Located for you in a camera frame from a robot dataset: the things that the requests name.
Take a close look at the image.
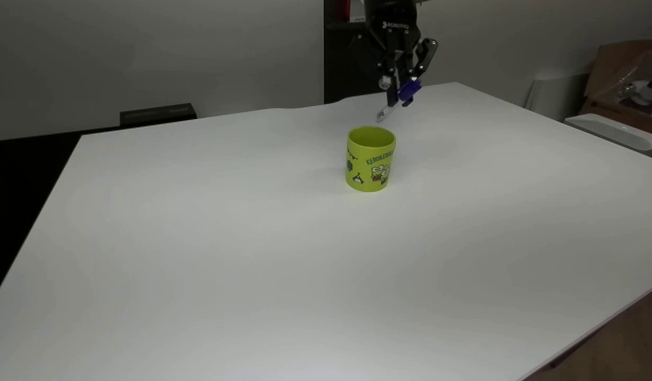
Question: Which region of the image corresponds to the yellow-green cartoon sticker disc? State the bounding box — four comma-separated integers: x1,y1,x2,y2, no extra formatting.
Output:
344,125,398,194

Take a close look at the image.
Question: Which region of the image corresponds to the black low box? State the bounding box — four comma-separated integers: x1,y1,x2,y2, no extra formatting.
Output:
120,102,200,128

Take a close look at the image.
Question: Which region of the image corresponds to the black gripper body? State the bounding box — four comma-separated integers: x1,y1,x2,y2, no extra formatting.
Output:
370,18,423,71

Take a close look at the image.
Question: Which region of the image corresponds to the white marker with blue cap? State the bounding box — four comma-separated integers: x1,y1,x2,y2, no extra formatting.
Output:
376,78,423,125

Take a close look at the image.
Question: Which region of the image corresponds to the white flat tray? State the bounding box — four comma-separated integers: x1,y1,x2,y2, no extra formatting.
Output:
563,110,652,163

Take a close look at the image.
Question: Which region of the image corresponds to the brown cardboard box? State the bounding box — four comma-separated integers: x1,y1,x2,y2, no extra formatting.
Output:
580,35,652,139

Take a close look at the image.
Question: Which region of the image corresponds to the white waste bin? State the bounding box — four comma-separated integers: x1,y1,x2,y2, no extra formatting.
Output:
525,65,591,122

